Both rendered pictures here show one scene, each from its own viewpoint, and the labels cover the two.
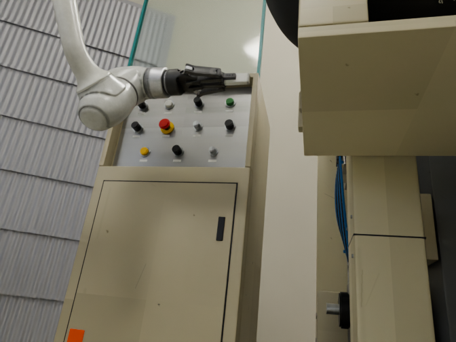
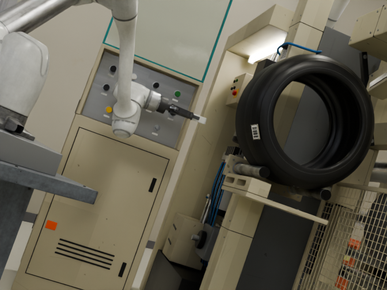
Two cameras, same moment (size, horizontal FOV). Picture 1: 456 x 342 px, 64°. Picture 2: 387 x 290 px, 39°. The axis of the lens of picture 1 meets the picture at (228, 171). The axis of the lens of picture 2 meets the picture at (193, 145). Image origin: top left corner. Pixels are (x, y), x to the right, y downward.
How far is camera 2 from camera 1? 1.83 m
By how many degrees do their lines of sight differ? 31
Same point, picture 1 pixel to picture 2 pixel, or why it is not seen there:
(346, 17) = (261, 194)
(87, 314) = (60, 214)
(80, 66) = (125, 106)
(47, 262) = not seen: outside the picture
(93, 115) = (124, 134)
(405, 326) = (232, 268)
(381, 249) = (235, 238)
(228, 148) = (167, 129)
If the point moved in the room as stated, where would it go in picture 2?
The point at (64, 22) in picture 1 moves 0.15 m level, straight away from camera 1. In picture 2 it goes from (125, 80) to (99, 73)
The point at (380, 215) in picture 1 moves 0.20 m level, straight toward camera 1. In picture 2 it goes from (241, 224) to (247, 229)
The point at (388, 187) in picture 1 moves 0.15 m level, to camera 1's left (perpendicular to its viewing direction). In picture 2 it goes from (249, 213) to (222, 204)
